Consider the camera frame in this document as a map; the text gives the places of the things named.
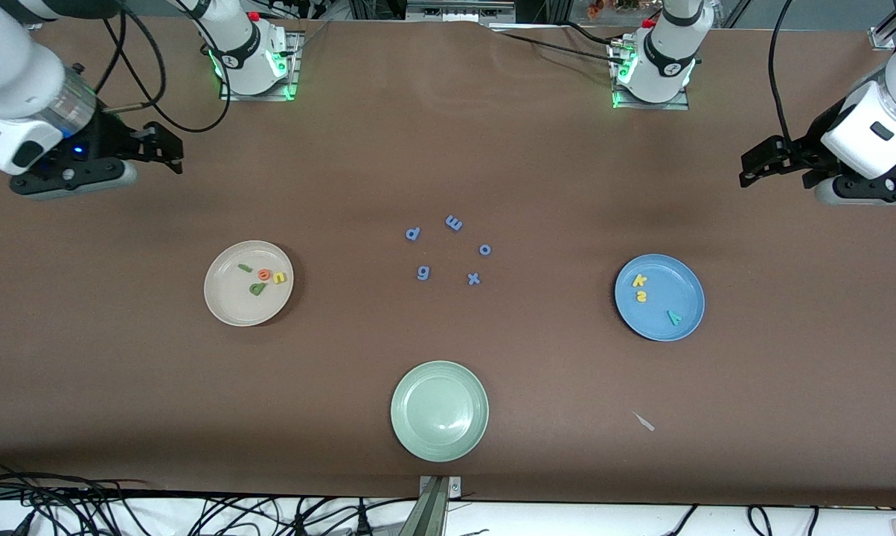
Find blue plate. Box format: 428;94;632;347
614;254;706;342

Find beige brown plate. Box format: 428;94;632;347
203;240;295;328

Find orange decorative object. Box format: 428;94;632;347
586;0;646;20

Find brown table mat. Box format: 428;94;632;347
0;13;896;508

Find grey metal box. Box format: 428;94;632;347
406;0;517;23

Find pale green plate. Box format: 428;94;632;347
390;360;490;463

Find black cable with metal plug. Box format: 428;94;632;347
98;0;167;115

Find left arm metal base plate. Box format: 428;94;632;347
612;41;691;111

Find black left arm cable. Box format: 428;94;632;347
768;0;793;146

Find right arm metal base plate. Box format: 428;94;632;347
220;30;301;101

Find tangled black cables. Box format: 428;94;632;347
0;460;419;536

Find metal table bracket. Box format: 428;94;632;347
417;475;462;536

